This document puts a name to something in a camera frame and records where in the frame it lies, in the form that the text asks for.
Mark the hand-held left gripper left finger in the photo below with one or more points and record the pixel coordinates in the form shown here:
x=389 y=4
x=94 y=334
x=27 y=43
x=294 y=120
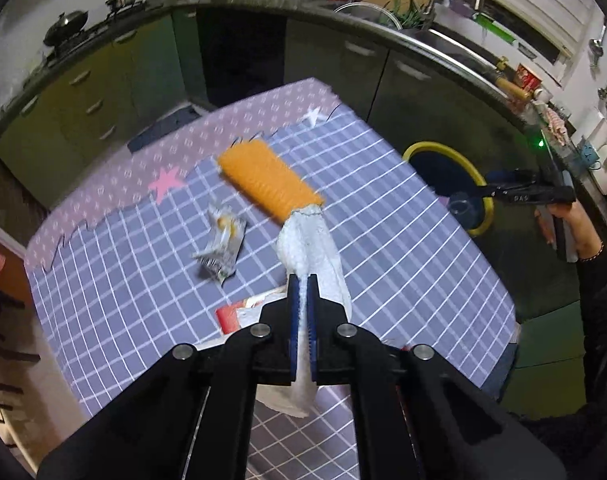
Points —
x=294 y=310

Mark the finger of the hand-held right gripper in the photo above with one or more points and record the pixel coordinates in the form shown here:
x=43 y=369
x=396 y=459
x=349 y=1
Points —
x=496 y=191
x=508 y=177

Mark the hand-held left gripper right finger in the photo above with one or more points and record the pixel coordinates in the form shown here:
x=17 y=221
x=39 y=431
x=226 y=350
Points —
x=312 y=310

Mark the yellow rimmed trash bin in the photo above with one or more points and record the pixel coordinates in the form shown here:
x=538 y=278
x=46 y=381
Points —
x=443 y=175

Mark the white paper towel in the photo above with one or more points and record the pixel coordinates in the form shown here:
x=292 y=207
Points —
x=313 y=250

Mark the orange sponge cloth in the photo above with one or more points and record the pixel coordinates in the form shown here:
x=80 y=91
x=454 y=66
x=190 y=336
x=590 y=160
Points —
x=266 y=177

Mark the person's right forearm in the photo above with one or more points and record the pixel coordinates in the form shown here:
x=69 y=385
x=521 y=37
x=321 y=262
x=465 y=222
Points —
x=601 y=320

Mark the person's right hand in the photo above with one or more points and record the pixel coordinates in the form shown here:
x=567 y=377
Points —
x=581 y=230

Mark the teal cup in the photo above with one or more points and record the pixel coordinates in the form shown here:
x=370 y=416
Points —
x=587 y=154

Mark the red white packet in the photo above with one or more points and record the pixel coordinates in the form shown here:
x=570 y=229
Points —
x=231 y=316

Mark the red checked rag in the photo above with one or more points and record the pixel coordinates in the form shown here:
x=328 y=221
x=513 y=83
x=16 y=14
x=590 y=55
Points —
x=557 y=125

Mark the crumpled foil wrapper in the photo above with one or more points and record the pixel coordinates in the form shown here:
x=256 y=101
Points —
x=221 y=255

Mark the wooden rolling pin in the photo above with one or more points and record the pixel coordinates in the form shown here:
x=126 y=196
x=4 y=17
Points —
x=511 y=85

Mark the red paper cup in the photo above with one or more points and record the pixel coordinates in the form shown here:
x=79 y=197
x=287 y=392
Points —
x=528 y=77

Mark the steel kitchen sink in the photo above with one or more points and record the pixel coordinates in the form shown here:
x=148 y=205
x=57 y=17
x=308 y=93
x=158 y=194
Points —
x=448 y=45

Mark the green plastic board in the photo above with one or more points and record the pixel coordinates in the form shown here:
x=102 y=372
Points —
x=496 y=29

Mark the hanging steel ladle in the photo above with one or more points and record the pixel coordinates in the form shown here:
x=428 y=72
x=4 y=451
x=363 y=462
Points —
x=596 y=47

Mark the blue checked tablecloth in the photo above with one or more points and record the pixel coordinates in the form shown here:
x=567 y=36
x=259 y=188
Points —
x=133 y=285

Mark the white window blind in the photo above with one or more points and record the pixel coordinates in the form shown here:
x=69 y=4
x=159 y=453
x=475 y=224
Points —
x=548 y=0

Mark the green vegetables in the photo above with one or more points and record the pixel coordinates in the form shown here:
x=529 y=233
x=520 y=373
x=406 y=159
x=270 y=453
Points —
x=408 y=17

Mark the steel strainer bowl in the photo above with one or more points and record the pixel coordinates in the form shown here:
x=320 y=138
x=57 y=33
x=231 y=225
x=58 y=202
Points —
x=363 y=10

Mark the dark wooden chair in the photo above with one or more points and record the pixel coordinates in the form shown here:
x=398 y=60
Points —
x=3 y=355

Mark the green kitchen base cabinets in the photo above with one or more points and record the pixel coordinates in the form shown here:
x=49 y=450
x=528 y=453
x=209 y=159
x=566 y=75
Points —
x=83 y=100

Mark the black gas stove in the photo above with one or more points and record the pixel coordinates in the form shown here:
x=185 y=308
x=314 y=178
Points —
x=98 y=22

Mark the black wok with lid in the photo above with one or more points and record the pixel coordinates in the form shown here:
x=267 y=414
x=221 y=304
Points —
x=66 y=25

